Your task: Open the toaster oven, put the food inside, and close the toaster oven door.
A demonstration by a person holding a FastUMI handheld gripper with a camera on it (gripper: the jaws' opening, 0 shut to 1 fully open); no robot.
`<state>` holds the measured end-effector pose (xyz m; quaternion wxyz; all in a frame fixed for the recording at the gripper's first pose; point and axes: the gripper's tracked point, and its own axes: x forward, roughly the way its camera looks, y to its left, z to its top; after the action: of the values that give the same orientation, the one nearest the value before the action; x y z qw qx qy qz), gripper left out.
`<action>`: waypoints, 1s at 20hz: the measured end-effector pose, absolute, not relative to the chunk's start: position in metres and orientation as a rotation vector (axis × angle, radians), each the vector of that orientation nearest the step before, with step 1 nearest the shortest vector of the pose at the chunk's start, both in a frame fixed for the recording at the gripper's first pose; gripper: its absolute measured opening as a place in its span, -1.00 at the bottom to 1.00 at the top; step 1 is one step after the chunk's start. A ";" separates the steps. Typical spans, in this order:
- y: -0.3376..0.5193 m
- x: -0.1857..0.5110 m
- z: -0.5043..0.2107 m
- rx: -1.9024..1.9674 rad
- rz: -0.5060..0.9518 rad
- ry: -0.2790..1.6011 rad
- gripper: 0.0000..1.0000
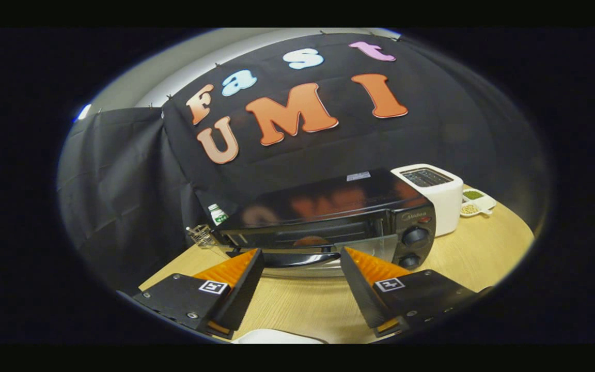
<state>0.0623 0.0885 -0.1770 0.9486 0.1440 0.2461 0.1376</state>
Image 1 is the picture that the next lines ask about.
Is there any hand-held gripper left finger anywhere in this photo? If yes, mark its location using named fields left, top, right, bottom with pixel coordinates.
left=132, top=248, right=265, bottom=340

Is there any small wire mesh holder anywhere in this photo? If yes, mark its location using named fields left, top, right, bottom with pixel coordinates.
left=186, top=224, right=218, bottom=249

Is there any white divided dish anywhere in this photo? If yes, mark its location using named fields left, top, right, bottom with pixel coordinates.
left=460, top=188, right=497, bottom=217

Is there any white pop-up toaster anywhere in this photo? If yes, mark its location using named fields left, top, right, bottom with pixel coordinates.
left=390, top=164, right=464, bottom=237

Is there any black toaster oven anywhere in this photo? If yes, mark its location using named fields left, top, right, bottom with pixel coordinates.
left=216, top=168, right=437, bottom=280

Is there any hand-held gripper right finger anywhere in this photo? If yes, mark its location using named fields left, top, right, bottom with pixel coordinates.
left=340, top=246, right=492, bottom=337

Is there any white square plate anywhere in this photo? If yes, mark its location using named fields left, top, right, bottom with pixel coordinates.
left=231, top=329, right=326, bottom=344

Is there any white green-label bottle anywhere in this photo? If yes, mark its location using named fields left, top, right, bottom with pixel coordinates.
left=208, top=204, right=229, bottom=226

